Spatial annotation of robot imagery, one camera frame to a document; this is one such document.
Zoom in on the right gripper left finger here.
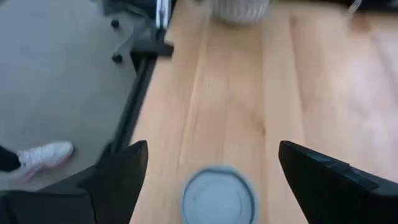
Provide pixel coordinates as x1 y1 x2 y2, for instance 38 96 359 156
0 140 149 224

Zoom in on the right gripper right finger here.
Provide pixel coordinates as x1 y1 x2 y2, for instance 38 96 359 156
278 140 398 224

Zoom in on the person's white shoe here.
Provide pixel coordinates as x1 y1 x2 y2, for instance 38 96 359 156
17 141 75 181

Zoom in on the tomato can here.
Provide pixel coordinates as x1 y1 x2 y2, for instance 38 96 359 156
179 166 259 224

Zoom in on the grey office chair base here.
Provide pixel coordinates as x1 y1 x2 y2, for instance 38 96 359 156
93 0 162 64

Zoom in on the green dotted can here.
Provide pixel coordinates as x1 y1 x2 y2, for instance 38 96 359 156
210 0 271 24

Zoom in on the shiny metal post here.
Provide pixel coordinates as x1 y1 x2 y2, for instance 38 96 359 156
155 0 170 29

